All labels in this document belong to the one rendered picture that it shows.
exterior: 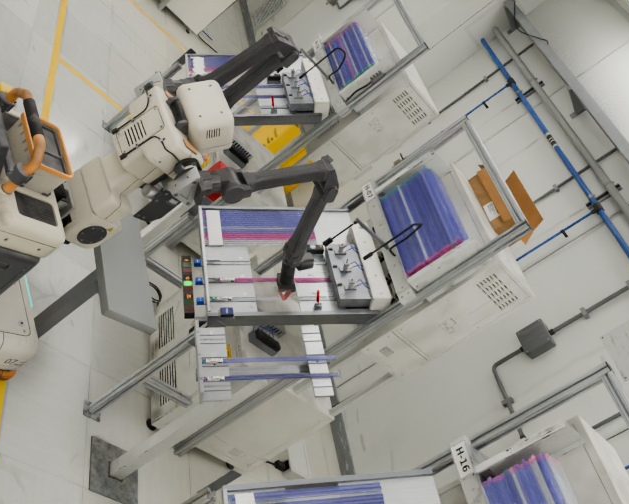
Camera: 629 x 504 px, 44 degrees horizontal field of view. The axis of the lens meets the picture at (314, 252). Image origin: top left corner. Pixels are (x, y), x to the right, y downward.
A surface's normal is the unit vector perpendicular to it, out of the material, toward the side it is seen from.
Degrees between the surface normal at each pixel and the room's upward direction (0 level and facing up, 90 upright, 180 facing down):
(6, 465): 0
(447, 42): 90
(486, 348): 90
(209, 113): 48
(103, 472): 0
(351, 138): 90
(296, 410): 90
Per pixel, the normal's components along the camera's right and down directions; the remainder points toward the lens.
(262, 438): 0.16, 0.67
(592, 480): -0.61, -0.50
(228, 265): 0.15, -0.74
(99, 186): -0.41, -0.33
